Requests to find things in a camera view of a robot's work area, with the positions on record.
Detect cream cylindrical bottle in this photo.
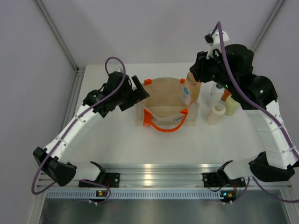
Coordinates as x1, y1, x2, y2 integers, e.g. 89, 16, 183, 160
206, 103, 226, 126

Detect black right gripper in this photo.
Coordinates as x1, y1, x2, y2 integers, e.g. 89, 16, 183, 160
190, 47, 237, 94

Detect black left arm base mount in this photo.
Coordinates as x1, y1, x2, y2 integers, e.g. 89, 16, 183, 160
78, 172, 121, 188

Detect amber bottle pink cap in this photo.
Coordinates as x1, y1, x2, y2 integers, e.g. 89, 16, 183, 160
182, 72, 197, 106

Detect left aluminium frame post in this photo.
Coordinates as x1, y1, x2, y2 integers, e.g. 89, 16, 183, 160
32, 0, 79, 70

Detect right aluminium frame post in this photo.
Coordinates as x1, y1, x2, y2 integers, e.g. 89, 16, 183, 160
251, 0, 287, 52

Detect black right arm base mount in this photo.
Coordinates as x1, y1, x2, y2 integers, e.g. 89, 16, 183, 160
202, 172, 246, 188

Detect white square bottle black cap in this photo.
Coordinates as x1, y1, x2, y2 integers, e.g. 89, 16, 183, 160
207, 83, 225, 108

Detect beige canvas bag orange handles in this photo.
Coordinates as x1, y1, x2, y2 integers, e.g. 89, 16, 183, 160
135, 77, 199, 133

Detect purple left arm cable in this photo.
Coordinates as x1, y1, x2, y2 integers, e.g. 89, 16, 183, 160
31, 56, 127, 205

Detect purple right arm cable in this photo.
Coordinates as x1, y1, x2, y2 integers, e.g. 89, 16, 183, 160
210, 21, 299, 203

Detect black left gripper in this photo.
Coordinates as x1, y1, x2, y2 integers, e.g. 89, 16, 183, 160
114, 75, 149, 111

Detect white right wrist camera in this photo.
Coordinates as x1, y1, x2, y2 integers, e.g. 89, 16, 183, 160
206, 31, 229, 59

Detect slotted grey cable duct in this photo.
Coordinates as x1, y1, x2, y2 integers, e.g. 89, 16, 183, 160
46, 189, 233, 199

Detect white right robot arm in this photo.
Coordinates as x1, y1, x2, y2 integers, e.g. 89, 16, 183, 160
190, 44, 299, 185

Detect aluminium frame post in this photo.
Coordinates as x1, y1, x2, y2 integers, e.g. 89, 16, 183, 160
251, 0, 287, 52
32, 0, 79, 70

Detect green pump lotion bottle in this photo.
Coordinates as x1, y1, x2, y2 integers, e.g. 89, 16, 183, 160
224, 95, 240, 116

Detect orange bottle blue spray top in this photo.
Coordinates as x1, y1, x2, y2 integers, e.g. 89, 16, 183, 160
221, 90, 231, 101

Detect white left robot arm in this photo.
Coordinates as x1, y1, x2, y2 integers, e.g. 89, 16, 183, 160
33, 71, 149, 187

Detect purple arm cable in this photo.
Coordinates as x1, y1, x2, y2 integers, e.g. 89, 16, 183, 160
31, 56, 127, 205
210, 21, 299, 203

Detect aluminium rail base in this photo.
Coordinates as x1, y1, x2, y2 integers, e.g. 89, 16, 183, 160
37, 162, 292, 190

